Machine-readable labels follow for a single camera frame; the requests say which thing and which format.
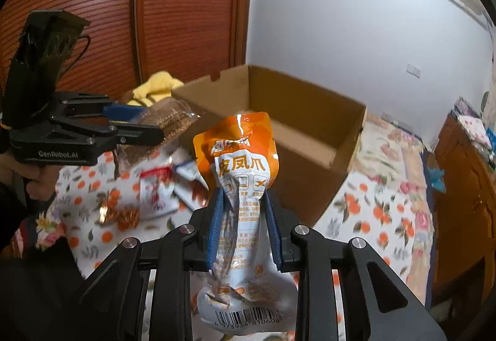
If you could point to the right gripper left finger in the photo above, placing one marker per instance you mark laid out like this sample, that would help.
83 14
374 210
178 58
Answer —
215 226

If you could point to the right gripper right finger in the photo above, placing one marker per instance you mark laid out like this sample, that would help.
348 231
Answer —
272 213

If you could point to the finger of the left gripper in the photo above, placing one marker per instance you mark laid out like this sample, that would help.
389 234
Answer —
123 112
134 134

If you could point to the clear brown cracker packet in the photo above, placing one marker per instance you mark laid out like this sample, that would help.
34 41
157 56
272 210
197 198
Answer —
171 116

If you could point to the red white duck snack packet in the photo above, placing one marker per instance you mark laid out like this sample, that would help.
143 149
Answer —
156 193

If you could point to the orange chicken feet packet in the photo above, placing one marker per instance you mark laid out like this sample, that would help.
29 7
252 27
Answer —
244 292

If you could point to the white chicken claw packet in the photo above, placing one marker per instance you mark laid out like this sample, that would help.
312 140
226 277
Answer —
189 184

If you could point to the person left hand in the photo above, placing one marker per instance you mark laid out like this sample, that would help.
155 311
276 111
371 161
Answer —
41 179

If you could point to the yellow plush toy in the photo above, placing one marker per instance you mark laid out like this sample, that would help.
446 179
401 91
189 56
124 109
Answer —
156 88

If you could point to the gold foil snack wrapper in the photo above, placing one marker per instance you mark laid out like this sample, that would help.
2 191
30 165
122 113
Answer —
125 219

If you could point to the orange print tablecloth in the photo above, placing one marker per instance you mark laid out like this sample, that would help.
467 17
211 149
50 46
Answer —
397 225

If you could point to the brown cardboard box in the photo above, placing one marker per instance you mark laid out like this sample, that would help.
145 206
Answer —
316 130

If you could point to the floral bed quilt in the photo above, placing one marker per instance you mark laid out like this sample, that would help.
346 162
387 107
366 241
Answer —
390 156

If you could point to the wooden sideboard cabinet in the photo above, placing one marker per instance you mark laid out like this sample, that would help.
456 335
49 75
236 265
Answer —
465 213

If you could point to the folded floral cloth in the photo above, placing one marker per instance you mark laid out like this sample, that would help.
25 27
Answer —
475 130

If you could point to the white wall switch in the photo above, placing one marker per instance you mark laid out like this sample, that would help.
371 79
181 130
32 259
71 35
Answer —
414 71

